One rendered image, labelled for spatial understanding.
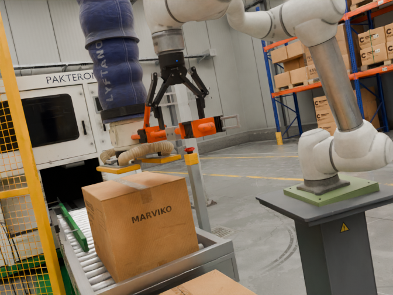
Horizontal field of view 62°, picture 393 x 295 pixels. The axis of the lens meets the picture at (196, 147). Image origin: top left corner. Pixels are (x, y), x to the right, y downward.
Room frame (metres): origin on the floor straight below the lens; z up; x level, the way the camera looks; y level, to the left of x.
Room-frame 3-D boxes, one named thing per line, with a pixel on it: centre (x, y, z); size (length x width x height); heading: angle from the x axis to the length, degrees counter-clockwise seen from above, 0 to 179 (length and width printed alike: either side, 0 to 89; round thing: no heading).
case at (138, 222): (1.73, 0.39, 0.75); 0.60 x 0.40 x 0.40; 26
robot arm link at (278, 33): (1.34, -0.41, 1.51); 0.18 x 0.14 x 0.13; 132
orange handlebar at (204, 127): (1.39, 0.08, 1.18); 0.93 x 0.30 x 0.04; 30
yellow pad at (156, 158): (1.55, 0.20, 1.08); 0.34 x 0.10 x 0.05; 30
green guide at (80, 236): (2.64, 1.16, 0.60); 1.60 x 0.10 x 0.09; 27
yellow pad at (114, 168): (1.45, 0.36, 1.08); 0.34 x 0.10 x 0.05; 30
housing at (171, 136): (1.09, 0.05, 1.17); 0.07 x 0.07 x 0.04; 30
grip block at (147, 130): (1.28, 0.16, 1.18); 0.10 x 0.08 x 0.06; 120
